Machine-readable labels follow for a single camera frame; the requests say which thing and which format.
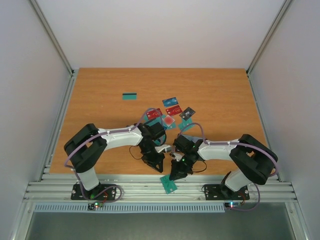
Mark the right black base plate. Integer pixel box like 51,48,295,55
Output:
201,184,250,201

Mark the aluminium front rail frame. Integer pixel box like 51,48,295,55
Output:
23,173,298,203

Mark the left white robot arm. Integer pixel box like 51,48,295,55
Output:
64,122,169,199

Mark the red credit card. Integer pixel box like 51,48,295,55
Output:
146,108,163,120
165,105,182,116

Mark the black leather card holder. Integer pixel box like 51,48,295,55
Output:
182,134,203,143

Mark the teal chip card centre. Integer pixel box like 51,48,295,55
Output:
144,117,163,127

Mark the grey slotted cable duct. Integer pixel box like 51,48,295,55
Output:
34,202,225,214

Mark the teal card far back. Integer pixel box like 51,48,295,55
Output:
122,92,137,101

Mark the teal card near black card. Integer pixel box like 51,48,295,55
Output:
178,117,194,132

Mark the blue card with logo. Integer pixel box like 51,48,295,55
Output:
162,97,179,107

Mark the small circuit board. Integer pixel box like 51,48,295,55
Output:
224,201,242,209
87,202,104,211

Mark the right small circuit board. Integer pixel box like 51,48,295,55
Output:
224,201,242,209

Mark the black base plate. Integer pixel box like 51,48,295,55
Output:
70,183,117,201
201,184,250,201

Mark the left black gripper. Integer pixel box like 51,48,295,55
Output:
140,143,166,173

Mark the white card red circle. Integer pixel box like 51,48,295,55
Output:
162,115,176,129

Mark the right aluminium corner post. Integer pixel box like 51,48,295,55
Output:
245,0,294,77

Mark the black credit card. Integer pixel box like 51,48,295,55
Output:
179,107,196,121

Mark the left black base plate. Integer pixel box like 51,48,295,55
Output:
70,183,117,201

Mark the teal VIP card front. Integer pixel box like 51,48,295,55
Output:
160,174,178,194

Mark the left aluminium corner post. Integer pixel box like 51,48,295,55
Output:
27,0,75,77

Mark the left small circuit board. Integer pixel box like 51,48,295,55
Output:
87,202,104,211

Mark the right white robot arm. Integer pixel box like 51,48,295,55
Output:
169,134,278,198

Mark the aluminium corner post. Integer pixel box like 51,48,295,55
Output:
245,0,294,77
27,0,75,77

